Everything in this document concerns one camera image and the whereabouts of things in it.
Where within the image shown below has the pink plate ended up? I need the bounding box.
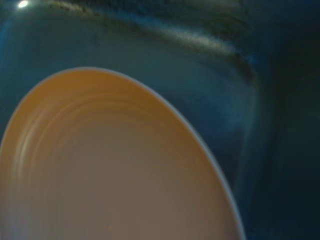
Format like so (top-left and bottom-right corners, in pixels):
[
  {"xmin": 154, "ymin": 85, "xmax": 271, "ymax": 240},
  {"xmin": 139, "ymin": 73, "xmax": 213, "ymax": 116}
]
[{"xmin": 0, "ymin": 66, "xmax": 247, "ymax": 240}]

